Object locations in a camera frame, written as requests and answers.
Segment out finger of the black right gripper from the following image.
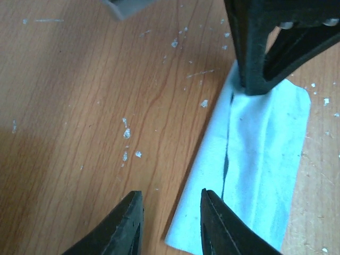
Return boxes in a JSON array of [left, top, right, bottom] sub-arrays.
[[224, 1, 282, 96], [261, 18, 339, 82]]

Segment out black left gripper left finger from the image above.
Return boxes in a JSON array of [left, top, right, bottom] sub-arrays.
[[64, 191, 144, 254]]

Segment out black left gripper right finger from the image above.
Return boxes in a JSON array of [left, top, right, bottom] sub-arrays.
[[200, 189, 280, 255]]

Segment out light blue cleaning cloth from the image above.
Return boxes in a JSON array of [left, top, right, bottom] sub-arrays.
[[165, 64, 311, 254]]

